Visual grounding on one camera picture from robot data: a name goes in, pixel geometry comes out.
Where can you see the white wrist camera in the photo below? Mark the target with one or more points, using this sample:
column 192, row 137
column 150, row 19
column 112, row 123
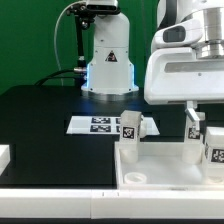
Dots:
column 183, row 34

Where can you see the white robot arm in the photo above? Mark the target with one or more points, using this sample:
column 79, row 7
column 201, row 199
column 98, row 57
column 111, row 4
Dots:
column 110, row 72

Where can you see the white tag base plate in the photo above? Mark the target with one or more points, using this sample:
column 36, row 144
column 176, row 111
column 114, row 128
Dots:
column 94, row 125

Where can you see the white obstacle fence rail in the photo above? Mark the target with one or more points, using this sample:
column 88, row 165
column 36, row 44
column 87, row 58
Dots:
column 105, row 204

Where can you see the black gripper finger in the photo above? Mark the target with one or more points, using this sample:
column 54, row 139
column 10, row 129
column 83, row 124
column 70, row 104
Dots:
column 192, row 129

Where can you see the white square tabletop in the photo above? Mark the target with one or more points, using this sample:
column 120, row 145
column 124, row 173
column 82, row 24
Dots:
column 159, row 166

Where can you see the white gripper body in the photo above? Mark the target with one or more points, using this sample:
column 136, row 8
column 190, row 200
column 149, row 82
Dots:
column 175, row 75

